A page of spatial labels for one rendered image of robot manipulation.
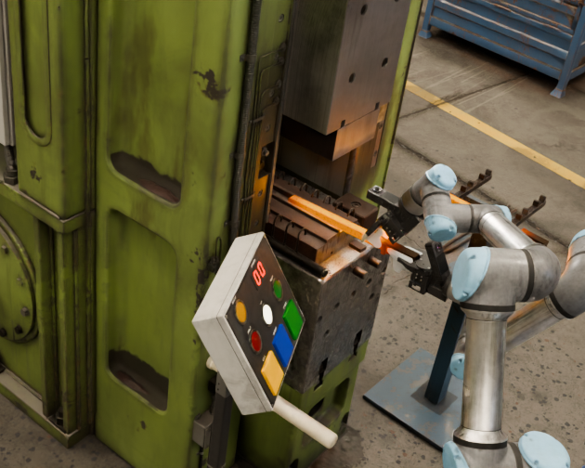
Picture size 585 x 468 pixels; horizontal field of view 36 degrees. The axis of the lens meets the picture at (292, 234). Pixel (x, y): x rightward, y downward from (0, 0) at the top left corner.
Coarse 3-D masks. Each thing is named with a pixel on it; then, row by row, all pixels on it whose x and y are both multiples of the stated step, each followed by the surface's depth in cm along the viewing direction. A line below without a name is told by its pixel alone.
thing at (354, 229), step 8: (296, 200) 269; (304, 200) 269; (304, 208) 267; (312, 208) 266; (320, 208) 266; (320, 216) 264; (328, 216) 262; (336, 216) 263; (336, 224) 261; (344, 224) 260; (352, 224) 260; (352, 232) 259; (360, 232) 257; (384, 240) 254; (384, 248) 252; (392, 248) 252; (400, 248) 251; (408, 248) 251; (416, 256) 249
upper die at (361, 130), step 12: (288, 120) 242; (360, 120) 240; (372, 120) 246; (288, 132) 244; (300, 132) 241; (312, 132) 238; (336, 132) 233; (348, 132) 238; (360, 132) 244; (372, 132) 249; (300, 144) 243; (312, 144) 240; (324, 144) 237; (336, 144) 236; (348, 144) 241; (360, 144) 247; (324, 156) 239; (336, 156) 239
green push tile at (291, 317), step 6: (288, 306) 223; (294, 306) 226; (288, 312) 222; (294, 312) 225; (288, 318) 221; (294, 318) 224; (300, 318) 227; (288, 324) 221; (294, 324) 224; (300, 324) 227; (294, 330) 223; (294, 336) 222
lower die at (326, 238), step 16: (272, 192) 272; (288, 192) 273; (304, 192) 276; (272, 208) 267; (288, 208) 268; (272, 224) 262; (304, 224) 262; (320, 224) 264; (288, 240) 261; (304, 240) 257; (320, 240) 258; (336, 240) 262; (320, 256) 259
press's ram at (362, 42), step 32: (320, 0) 214; (352, 0) 210; (384, 0) 222; (320, 32) 217; (352, 32) 216; (384, 32) 229; (320, 64) 221; (352, 64) 223; (384, 64) 238; (288, 96) 232; (320, 96) 225; (352, 96) 231; (384, 96) 245; (320, 128) 229
